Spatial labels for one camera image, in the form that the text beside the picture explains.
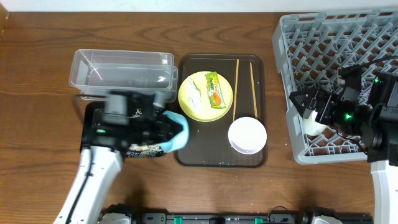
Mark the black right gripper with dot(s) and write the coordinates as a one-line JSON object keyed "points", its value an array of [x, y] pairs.
{"points": [[323, 107]]}

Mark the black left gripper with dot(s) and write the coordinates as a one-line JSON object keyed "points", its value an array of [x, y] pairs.
{"points": [[160, 130]]}

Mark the light blue bowl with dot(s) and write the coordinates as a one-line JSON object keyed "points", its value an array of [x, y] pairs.
{"points": [[180, 140]]}

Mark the white plastic cup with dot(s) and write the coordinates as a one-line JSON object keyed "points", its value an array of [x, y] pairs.
{"points": [[311, 127]]}

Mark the white tissue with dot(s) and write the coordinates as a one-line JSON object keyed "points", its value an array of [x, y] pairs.
{"points": [[194, 96]]}

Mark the green snack wrapper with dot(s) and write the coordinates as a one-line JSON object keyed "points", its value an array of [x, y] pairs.
{"points": [[214, 91]]}

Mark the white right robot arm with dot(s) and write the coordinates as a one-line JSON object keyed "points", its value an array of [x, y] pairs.
{"points": [[375, 123]]}

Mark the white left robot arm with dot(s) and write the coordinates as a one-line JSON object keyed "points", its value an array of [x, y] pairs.
{"points": [[98, 168]]}

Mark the rice food waste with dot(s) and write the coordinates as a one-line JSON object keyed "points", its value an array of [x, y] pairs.
{"points": [[144, 150]]}

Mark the black waste tray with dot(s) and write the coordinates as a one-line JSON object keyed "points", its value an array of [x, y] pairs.
{"points": [[92, 116]]}

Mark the grey dishwasher rack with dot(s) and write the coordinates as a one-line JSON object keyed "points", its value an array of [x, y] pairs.
{"points": [[309, 49]]}

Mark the yellow plate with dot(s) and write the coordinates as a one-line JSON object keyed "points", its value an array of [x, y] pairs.
{"points": [[205, 96]]}

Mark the dark brown serving tray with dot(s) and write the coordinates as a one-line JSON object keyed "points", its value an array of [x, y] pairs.
{"points": [[208, 144]]}

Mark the right wooden chopstick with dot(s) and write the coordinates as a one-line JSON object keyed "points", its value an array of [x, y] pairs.
{"points": [[253, 91]]}

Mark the wooden chopstick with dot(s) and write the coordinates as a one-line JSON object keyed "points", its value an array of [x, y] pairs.
{"points": [[253, 91], [235, 89]]}

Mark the white bowl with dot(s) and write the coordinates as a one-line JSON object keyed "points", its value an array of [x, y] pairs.
{"points": [[247, 135]]}

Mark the left wooden chopstick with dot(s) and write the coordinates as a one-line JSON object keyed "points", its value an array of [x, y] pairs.
{"points": [[235, 89]]}

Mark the clear plastic container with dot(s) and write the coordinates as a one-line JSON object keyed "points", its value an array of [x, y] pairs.
{"points": [[96, 72]]}

